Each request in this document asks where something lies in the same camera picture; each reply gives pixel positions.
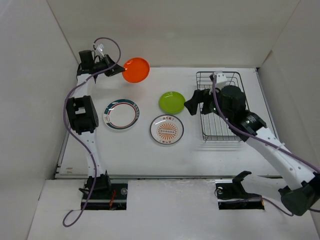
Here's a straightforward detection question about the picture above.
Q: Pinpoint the black wire dish rack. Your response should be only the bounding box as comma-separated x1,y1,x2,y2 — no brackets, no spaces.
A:
196,71,245,142

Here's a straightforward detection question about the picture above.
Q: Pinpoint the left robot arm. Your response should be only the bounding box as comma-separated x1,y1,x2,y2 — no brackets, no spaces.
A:
66,50,125,200

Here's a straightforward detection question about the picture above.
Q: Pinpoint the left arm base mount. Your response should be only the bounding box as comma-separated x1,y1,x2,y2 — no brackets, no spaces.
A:
84,174,128,211

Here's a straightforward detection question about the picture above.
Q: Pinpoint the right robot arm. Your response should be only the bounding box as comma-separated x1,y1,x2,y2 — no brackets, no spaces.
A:
184,85,320,216

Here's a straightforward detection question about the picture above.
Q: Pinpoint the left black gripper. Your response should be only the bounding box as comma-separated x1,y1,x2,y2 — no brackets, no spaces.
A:
92,54,125,77

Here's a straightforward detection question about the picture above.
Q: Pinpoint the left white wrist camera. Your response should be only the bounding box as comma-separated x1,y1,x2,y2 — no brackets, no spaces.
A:
94,43,105,57

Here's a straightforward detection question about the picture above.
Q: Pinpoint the white plate orange sunburst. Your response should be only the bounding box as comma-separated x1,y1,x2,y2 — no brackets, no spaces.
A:
149,114,185,145

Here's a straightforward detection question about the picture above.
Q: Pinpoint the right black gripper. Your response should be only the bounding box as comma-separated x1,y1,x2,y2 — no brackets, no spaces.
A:
184,84,233,122

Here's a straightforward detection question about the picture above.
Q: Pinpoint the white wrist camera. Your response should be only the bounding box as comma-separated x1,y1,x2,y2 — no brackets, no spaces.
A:
94,43,105,57
209,71,227,89

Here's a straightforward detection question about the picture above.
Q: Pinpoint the white plate green rim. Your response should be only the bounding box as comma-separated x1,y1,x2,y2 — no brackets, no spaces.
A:
103,98,140,131

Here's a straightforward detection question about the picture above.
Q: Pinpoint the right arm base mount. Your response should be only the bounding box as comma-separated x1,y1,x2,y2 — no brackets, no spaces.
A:
214,171,265,210

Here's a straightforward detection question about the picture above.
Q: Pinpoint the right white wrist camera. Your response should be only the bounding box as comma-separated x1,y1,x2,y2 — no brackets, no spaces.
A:
209,71,227,89

